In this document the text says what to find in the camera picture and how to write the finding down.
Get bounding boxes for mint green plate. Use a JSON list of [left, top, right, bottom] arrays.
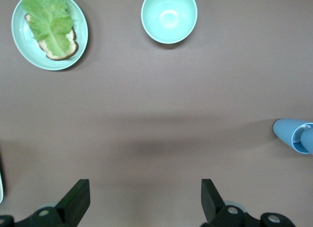
[[11, 0, 89, 71]]

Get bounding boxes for mint green bowl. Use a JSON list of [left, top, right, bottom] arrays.
[[140, 0, 198, 44]]

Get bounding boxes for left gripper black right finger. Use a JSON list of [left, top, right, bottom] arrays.
[[201, 179, 294, 227]]

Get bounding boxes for blue plastic cup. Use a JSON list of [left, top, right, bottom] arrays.
[[272, 118, 313, 155], [300, 130, 313, 155]]

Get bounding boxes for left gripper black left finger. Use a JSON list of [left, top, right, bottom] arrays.
[[14, 179, 91, 227]]

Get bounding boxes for green lettuce leaf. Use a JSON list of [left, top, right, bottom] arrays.
[[21, 0, 74, 56]]

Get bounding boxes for toasted bread slice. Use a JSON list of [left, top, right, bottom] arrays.
[[23, 13, 79, 61]]

